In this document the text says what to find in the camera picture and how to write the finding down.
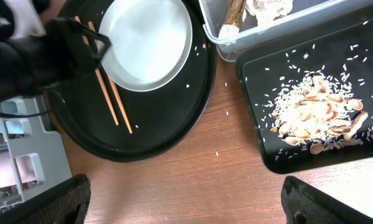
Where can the pink plastic cup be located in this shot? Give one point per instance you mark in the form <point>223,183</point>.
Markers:
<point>25,167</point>

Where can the brown coffee stick wrapper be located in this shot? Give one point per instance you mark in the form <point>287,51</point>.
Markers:
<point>232,22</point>

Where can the white tissue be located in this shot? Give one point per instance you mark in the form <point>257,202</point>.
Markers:
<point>266,11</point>

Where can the food leftovers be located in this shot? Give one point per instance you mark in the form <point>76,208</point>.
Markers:
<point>318,113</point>

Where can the round black tray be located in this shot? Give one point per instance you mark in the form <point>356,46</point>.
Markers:
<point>160,118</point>

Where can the wooden chopstick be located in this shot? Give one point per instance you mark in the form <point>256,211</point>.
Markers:
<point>120,104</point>
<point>101,81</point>

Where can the grey round plate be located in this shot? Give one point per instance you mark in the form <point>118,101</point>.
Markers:
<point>150,42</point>

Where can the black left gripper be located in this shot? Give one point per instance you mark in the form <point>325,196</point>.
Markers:
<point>31,63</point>

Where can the clear plastic bin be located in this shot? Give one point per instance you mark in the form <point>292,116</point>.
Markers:
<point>305,14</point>

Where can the grey dishwasher rack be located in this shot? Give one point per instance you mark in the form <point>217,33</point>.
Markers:
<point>29,133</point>

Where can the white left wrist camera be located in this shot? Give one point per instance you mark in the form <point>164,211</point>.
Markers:
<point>26,18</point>

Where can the black rectangular tray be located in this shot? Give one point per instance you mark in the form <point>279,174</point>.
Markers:
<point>341,51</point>

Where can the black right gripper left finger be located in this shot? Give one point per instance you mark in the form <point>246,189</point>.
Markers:
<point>65,203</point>

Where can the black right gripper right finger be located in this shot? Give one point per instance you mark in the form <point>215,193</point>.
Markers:
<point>302,203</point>

